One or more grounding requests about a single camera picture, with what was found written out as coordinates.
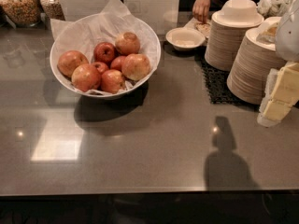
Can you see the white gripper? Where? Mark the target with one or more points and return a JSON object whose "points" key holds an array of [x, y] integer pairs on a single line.
{"points": [[289, 36]]}

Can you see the yellow-red apple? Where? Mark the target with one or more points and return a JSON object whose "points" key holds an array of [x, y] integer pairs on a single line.
{"points": [[69, 61], [136, 66]]}

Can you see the white bowl on plates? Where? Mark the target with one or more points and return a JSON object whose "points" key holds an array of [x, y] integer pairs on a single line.
{"points": [[239, 12]]}

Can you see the small white bowl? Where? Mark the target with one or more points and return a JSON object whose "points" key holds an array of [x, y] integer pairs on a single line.
{"points": [[185, 39]]}

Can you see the large white bowl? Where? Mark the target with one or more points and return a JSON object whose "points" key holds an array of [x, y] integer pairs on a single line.
{"points": [[67, 81]]}

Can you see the top red-yellow apple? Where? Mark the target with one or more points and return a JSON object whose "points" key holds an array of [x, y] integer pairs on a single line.
{"points": [[127, 43]]}

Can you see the small red centre apple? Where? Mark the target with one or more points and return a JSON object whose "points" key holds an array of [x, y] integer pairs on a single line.
{"points": [[117, 63]]}

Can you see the small red apple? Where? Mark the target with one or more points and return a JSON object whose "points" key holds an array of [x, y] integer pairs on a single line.
{"points": [[101, 67], [117, 63]]}

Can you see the front middle red apple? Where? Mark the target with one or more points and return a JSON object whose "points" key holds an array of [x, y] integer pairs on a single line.
{"points": [[112, 81]]}

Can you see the dark red apple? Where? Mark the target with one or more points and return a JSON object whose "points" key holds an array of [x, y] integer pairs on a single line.
{"points": [[104, 52]]}

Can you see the small red middle apple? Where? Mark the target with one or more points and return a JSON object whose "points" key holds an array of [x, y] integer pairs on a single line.
{"points": [[101, 67]]}

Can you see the front left red apple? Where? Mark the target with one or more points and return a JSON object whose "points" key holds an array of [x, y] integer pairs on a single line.
{"points": [[86, 77]]}

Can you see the white paper bowl liner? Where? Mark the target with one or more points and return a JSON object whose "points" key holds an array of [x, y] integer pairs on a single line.
{"points": [[93, 28]]}

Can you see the person's hand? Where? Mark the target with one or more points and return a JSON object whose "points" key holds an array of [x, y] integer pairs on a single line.
{"points": [[200, 10]]}

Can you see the right stack of paper plates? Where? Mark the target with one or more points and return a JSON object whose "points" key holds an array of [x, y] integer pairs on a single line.
{"points": [[251, 67]]}

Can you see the stack of paper plates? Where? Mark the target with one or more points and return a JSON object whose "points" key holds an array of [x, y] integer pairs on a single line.
{"points": [[251, 67], [224, 40]]}

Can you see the black mesh mat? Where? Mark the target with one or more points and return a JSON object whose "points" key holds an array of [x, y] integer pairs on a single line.
{"points": [[217, 89]]}

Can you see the left stack of paper plates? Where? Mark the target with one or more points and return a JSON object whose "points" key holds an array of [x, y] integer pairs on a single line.
{"points": [[224, 40]]}

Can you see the clear plastic bag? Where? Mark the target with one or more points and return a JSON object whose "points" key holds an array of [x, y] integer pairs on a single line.
{"points": [[273, 8]]}

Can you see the plate with food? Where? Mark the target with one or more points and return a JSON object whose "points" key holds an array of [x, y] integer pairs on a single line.
{"points": [[203, 28]]}

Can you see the right glass cereal jar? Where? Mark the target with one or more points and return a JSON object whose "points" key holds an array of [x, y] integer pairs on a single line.
{"points": [[52, 9]]}

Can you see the glass cereal jar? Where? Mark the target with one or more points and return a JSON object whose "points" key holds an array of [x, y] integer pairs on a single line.
{"points": [[52, 9], [22, 12]]}

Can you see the left glass cereal jar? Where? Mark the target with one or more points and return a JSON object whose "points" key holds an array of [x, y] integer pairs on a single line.
{"points": [[22, 12]]}

